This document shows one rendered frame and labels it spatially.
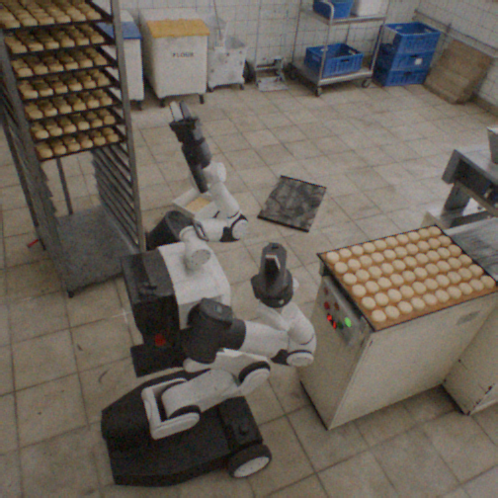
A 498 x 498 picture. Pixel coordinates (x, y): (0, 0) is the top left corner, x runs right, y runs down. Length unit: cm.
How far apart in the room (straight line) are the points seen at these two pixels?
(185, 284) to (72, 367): 134
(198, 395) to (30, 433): 85
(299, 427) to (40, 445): 121
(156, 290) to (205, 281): 14
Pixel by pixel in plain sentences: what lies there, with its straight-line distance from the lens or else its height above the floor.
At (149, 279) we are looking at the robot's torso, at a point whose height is 112.
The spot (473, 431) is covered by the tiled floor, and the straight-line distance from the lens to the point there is 266.
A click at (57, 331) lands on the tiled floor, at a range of 272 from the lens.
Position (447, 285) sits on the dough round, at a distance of 184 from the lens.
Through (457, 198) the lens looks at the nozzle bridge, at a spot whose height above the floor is 91.
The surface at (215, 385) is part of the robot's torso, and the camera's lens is 196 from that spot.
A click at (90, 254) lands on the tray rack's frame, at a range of 288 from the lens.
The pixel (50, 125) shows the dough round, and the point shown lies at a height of 106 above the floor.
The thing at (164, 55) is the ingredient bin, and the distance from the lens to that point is 461.
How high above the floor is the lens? 209
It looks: 43 degrees down
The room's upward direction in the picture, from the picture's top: 7 degrees clockwise
